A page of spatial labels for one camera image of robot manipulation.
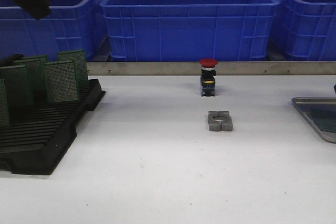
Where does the green perforated board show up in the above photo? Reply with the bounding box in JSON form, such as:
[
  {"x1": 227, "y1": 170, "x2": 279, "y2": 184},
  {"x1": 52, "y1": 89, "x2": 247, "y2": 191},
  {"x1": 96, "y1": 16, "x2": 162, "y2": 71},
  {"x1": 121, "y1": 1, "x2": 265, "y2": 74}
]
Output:
[
  {"x1": 58, "y1": 49, "x2": 89, "y2": 87},
  {"x1": 22, "y1": 55, "x2": 49, "y2": 67},
  {"x1": 0, "y1": 79, "x2": 10, "y2": 127},
  {"x1": 44, "y1": 60, "x2": 79, "y2": 103},
  {"x1": 310, "y1": 109, "x2": 335, "y2": 133},
  {"x1": 1, "y1": 65, "x2": 34, "y2": 108}
]

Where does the green perforated board front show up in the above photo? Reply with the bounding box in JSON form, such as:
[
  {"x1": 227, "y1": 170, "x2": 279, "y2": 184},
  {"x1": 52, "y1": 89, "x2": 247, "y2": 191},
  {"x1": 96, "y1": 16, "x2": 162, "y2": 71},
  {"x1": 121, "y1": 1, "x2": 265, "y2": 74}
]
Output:
[{"x1": 310, "y1": 109, "x2": 335, "y2": 133}]

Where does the green perforated board mid left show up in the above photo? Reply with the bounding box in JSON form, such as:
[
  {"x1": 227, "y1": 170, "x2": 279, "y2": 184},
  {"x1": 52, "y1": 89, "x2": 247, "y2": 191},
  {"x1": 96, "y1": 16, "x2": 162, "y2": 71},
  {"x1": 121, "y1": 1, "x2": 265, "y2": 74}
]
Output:
[{"x1": 13, "y1": 59, "x2": 46, "y2": 99}]

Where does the black slotted board rack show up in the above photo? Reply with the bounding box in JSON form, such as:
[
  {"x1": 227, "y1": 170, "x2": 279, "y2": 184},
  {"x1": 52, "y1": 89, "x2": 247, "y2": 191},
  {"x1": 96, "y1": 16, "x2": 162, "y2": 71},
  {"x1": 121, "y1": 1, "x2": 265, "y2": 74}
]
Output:
[{"x1": 1, "y1": 79, "x2": 105, "y2": 175}]

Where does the silver metal tray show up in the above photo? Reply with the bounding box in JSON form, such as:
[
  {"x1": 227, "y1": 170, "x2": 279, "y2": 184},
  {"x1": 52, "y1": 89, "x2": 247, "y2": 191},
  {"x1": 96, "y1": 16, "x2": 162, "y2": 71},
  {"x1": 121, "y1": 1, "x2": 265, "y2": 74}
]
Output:
[{"x1": 292, "y1": 97, "x2": 335, "y2": 144}]

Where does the blue plastic bin left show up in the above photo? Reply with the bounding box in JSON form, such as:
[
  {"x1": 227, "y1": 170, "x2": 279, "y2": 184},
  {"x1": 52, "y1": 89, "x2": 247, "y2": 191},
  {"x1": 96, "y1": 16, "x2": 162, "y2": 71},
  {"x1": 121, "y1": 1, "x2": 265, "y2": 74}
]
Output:
[{"x1": 1, "y1": 0, "x2": 107, "y2": 61}]

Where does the blue plastic bin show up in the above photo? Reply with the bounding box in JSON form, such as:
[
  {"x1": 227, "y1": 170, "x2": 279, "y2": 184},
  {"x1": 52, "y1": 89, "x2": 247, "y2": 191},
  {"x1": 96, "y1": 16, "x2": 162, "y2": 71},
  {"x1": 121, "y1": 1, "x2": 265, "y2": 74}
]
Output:
[
  {"x1": 1, "y1": 0, "x2": 107, "y2": 61},
  {"x1": 100, "y1": 0, "x2": 279, "y2": 62},
  {"x1": 270, "y1": 0, "x2": 335, "y2": 61}
]

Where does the blue plastic bin centre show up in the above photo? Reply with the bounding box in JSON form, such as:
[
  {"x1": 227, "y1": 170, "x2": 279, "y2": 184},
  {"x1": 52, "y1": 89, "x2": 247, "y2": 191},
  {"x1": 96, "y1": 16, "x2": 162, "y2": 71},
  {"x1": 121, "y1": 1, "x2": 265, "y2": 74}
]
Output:
[{"x1": 100, "y1": 0, "x2": 279, "y2": 62}]

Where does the red emergency stop button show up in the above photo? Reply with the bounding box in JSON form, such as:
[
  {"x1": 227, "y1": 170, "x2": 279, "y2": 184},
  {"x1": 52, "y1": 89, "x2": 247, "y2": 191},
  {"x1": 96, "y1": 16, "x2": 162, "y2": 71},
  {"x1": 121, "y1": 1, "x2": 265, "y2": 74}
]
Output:
[{"x1": 199, "y1": 58, "x2": 218, "y2": 97}]

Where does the grey metal clamp block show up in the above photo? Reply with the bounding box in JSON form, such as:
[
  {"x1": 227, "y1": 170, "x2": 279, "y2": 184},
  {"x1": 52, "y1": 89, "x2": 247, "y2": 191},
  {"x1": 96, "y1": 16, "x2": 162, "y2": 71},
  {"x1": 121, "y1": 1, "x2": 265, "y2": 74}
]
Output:
[{"x1": 207, "y1": 111, "x2": 234, "y2": 132}]

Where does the blue plastic bin right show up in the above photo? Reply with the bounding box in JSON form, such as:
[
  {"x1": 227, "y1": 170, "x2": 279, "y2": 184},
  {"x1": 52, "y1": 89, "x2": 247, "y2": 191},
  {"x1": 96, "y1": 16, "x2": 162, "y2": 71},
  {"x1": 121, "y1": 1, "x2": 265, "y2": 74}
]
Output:
[{"x1": 270, "y1": 0, "x2": 335, "y2": 61}]

